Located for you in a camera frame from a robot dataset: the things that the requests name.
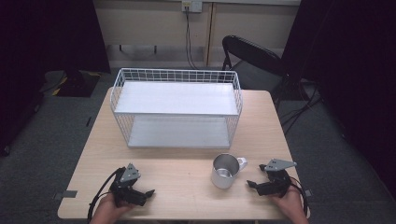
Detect white wall socket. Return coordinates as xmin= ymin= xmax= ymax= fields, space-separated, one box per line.
xmin=181 ymin=0 xmax=204 ymax=14

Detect person's left hand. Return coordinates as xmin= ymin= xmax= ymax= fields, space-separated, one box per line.
xmin=89 ymin=193 xmax=136 ymax=224

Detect white wire shelf rack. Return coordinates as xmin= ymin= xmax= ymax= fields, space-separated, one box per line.
xmin=109 ymin=67 xmax=244 ymax=149

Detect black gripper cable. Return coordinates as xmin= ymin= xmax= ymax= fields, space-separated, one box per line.
xmin=87 ymin=167 xmax=126 ymax=222
xmin=289 ymin=175 xmax=310 ymax=217

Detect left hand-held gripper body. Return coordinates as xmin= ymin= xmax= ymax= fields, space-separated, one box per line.
xmin=108 ymin=162 xmax=148 ymax=208

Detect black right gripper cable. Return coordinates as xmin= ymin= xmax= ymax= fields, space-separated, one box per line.
xmin=289 ymin=175 xmax=310 ymax=217

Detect black curtain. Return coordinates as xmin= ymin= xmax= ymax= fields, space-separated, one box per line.
xmin=0 ymin=0 xmax=112 ymax=157
xmin=280 ymin=0 xmax=396 ymax=202

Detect black folding chair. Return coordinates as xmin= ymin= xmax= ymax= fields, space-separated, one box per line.
xmin=220 ymin=35 xmax=289 ymax=91

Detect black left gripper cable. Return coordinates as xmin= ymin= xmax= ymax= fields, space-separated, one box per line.
xmin=87 ymin=167 xmax=126 ymax=222

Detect black stand base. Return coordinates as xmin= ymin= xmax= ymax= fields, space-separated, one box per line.
xmin=39 ymin=69 xmax=103 ymax=98

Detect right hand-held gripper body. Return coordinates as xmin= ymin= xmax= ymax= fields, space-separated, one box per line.
xmin=257 ymin=158 xmax=298 ymax=199

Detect black wall socket cable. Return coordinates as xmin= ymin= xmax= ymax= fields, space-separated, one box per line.
xmin=184 ymin=7 xmax=200 ymax=71

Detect silver metal mug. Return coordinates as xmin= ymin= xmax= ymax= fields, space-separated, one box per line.
xmin=210 ymin=152 xmax=248 ymax=190

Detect black floor cables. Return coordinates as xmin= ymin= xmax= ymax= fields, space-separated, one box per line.
xmin=276 ymin=78 xmax=325 ymax=135

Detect person's right hand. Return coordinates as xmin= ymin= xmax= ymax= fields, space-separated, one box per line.
xmin=268 ymin=186 xmax=310 ymax=224

